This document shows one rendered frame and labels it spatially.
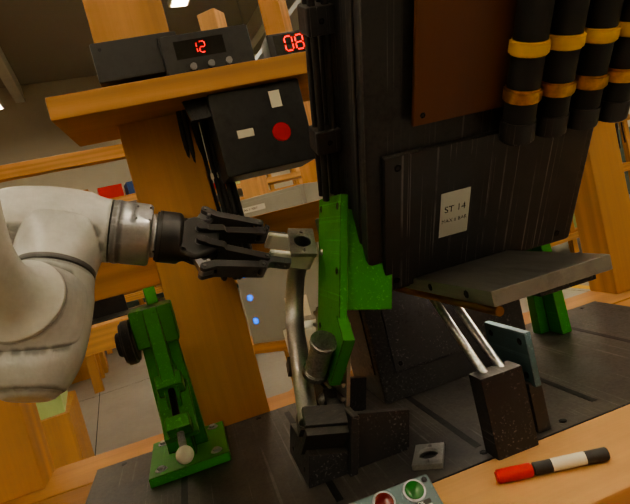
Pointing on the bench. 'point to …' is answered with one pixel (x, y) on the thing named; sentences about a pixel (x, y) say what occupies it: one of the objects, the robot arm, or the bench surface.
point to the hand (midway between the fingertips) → (289, 250)
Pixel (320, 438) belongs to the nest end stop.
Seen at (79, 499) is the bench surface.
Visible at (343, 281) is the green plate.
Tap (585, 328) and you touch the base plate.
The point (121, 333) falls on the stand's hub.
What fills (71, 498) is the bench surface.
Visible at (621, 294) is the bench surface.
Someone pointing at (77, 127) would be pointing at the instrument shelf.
